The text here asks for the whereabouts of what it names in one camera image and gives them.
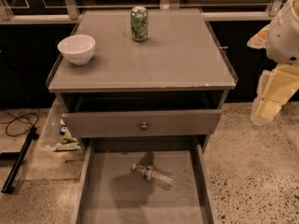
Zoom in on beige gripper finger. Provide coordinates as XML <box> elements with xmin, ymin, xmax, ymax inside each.
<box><xmin>247</xmin><ymin>25</ymin><xmax>269</xmax><ymax>49</ymax></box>
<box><xmin>250</xmin><ymin>63</ymin><xmax>299</xmax><ymax>126</ymax></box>

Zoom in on clear plastic water bottle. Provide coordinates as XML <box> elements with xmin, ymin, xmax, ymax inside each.
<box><xmin>132</xmin><ymin>163</ymin><xmax>176</xmax><ymax>190</ymax></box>

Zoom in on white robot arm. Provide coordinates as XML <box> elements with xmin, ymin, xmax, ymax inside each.
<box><xmin>247</xmin><ymin>0</ymin><xmax>299</xmax><ymax>125</ymax></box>

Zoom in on grey top drawer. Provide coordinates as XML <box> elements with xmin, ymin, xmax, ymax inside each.
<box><xmin>62</xmin><ymin>109</ymin><xmax>221</xmax><ymax>138</ymax></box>

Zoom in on round metal drawer knob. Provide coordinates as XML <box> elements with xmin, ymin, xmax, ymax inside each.
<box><xmin>141</xmin><ymin>122</ymin><xmax>149</xmax><ymax>131</ymax></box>

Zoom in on open grey middle drawer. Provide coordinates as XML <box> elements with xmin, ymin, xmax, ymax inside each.
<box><xmin>72</xmin><ymin>142</ymin><xmax>220</xmax><ymax>224</ymax></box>

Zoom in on grey cabinet with glass top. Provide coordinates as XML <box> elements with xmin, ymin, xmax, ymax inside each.
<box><xmin>47</xmin><ymin>8</ymin><xmax>237</xmax><ymax>147</ymax></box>

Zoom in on green soda can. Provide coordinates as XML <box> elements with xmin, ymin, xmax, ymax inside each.
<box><xmin>130</xmin><ymin>7</ymin><xmax>149</xmax><ymax>42</ymax></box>

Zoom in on white ceramic bowl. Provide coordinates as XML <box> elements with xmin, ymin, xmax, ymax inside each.
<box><xmin>58</xmin><ymin>35</ymin><xmax>95</xmax><ymax>65</ymax></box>

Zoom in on clear plastic storage bin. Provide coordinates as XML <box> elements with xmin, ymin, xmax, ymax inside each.
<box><xmin>37</xmin><ymin>100</ymin><xmax>85</xmax><ymax>163</ymax></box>

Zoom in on black metal floor bar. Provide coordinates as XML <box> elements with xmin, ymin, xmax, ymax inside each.
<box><xmin>1</xmin><ymin>127</ymin><xmax>39</xmax><ymax>194</ymax></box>

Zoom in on metal railing frame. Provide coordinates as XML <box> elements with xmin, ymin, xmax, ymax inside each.
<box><xmin>0</xmin><ymin>0</ymin><xmax>287</xmax><ymax>24</ymax></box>

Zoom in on black cable on floor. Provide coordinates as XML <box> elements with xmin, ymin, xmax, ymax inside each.
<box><xmin>0</xmin><ymin>109</ymin><xmax>40</xmax><ymax>138</ymax></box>

